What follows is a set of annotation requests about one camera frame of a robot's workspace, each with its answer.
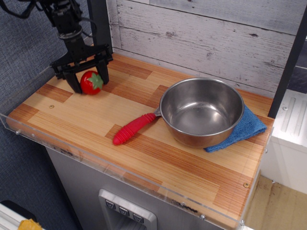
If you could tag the red plastic toy strawberry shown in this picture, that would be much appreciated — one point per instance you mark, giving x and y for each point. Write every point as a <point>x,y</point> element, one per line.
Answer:
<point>91,83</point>

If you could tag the dark left shelf post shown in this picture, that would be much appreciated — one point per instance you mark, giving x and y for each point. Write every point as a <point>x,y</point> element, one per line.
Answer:
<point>100,28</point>

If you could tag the dark right shelf post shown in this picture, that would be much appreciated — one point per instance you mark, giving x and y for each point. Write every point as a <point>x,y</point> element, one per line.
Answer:
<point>289,67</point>

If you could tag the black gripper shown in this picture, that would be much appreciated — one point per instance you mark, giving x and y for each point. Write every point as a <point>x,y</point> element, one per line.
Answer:
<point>80,57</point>

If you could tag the white ribbed appliance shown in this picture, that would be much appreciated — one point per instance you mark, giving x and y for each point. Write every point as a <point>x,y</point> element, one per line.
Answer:
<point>285,157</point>

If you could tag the blue folded cloth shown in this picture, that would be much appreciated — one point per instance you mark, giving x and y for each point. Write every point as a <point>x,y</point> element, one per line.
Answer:
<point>249,126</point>

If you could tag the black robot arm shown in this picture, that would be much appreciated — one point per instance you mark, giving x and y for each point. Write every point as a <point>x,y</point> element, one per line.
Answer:
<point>65,15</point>

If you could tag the silver dispenser button panel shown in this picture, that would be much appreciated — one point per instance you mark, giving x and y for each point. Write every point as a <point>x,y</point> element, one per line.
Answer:
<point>121,214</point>

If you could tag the clear acrylic table guard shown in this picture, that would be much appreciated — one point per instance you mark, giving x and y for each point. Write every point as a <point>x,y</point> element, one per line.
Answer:
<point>215,186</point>

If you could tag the grey toy fridge cabinet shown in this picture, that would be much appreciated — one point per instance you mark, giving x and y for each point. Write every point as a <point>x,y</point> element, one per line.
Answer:
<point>82,183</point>

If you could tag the dark shelf post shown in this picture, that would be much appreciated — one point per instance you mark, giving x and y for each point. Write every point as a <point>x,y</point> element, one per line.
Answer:
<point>100,28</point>
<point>289,67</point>

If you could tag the stainless pot with red handle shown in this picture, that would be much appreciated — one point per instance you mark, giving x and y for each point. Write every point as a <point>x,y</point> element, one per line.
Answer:
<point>198,112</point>

